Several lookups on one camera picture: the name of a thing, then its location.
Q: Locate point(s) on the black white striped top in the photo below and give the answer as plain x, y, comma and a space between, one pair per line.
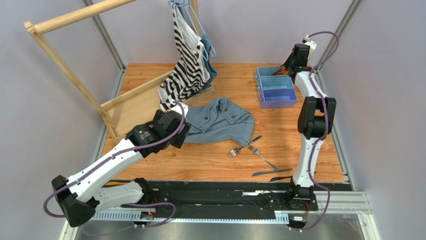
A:
189, 75

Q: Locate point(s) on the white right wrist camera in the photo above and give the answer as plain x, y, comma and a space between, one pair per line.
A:
312, 44

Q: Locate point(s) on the blue three-compartment organizer tray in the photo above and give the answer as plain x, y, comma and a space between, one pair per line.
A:
274, 91

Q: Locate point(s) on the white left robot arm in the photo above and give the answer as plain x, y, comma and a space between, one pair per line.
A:
84, 194

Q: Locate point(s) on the black plastic knife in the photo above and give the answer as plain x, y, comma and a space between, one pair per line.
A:
274, 179

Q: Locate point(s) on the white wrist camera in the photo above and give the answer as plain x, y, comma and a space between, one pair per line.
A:
312, 44
180, 108

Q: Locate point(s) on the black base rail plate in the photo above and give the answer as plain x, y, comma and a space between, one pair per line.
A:
226, 200

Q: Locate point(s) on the wooden clothes rack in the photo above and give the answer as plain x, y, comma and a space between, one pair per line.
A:
39, 106

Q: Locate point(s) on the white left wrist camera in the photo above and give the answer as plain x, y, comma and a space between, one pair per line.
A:
180, 108

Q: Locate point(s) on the silver metal knife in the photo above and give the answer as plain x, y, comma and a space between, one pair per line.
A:
235, 151

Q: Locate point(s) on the light blue denim jacket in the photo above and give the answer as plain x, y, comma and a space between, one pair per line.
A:
219, 120

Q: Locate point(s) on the silver metal fork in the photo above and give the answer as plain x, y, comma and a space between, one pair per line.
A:
257, 152

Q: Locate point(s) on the teal hanging garment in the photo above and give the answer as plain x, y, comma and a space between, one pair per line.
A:
209, 63

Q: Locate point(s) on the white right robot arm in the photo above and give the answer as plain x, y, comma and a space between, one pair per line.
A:
315, 122

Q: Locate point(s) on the dark blue plastic knife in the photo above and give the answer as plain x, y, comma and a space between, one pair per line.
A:
260, 173

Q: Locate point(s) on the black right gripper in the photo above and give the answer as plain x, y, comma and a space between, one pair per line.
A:
292, 66

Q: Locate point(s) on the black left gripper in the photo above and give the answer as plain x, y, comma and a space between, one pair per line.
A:
177, 142

